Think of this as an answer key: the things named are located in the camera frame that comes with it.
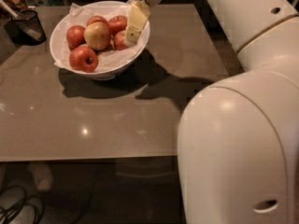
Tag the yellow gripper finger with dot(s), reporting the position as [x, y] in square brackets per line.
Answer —
[138, 17]

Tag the red apple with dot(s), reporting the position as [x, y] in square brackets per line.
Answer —
[83, 58]
[75, 36]
[118, 41]
[94, 19]
[117, 24]

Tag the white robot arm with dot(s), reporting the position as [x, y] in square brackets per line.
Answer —
[238, 139]

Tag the yellow-red apple centre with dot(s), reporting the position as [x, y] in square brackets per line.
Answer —
[97, 35]

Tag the white bowl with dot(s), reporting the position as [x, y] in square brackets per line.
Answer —
[93, 72]

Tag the white paper liner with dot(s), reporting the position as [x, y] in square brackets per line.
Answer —
[115, 58]

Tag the black mesh pen cup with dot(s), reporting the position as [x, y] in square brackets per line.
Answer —
[22, 39]

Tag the white utensil in cup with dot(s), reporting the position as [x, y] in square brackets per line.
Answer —
[15, 16]

